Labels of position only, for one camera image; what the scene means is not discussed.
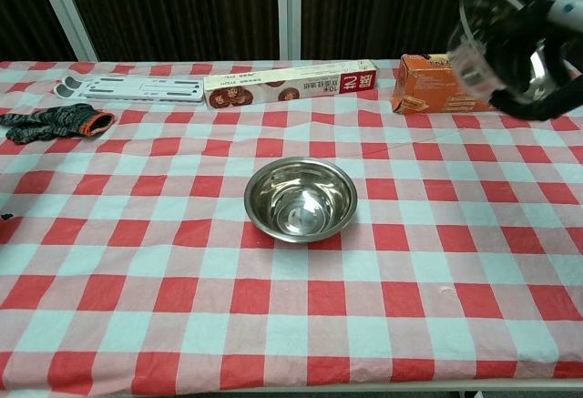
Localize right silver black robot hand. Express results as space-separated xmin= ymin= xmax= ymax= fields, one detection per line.
xmin=489 ymin=0 xmax=583 ymax=122

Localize red white checkered tablecloth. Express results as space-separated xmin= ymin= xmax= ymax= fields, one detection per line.
xmin=0 ymin=56 xmax=583 ymax=394

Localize orange biscuit box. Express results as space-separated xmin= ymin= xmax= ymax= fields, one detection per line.
xmin=391 ymin=53 xmax=498 ymax=117

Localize long baking paper box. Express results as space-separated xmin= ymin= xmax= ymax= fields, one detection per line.
xmin=202 ymin=61 xmax=379 ymax=110

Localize grey knit work glove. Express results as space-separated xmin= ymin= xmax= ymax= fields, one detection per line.
xmin=0 ymin=103 xmax=116 ymax=146

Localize grey metal partition post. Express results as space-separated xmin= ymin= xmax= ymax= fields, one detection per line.
xmin=276 ymin=0 xmax=303 ymax=61
xmin=29 ymin=0 xmax=100 ymax=63

